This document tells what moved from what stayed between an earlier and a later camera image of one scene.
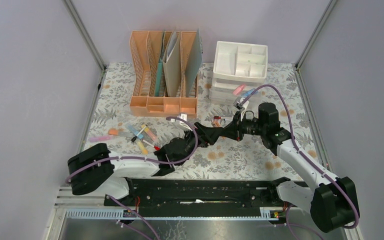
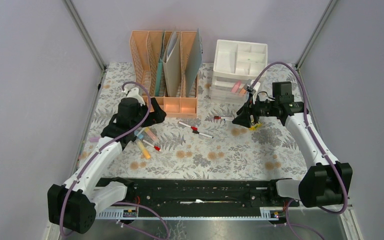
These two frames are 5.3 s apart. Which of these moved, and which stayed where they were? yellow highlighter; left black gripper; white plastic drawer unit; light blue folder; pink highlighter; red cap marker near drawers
Moved: left black gripper; pink highlighter
Stayed: white plastic drawer unit; red cap marker near drawers; light blue folder; yellow highlighter
